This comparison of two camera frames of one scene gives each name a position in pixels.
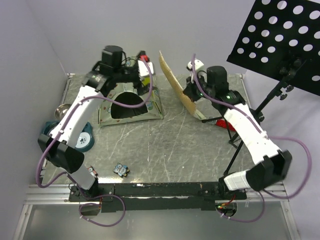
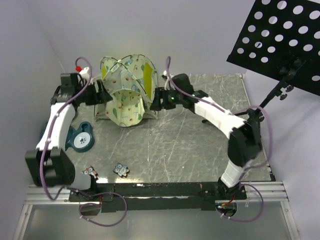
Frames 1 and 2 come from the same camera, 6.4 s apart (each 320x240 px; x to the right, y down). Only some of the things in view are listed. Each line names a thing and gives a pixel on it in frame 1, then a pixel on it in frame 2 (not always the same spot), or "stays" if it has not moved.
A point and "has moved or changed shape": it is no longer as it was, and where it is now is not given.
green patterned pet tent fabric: x=110 y=113 stays
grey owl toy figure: x=92 y=170 stays
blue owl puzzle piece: x=122 y=170 stays
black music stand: x=281 y=38 stays
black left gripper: x=138 y=85 to x=103 y=96
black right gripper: x=189 y=90 to x=161 y=93
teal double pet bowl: x=85 y=142 stays
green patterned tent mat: x=175 y=81 has moved or changed shape
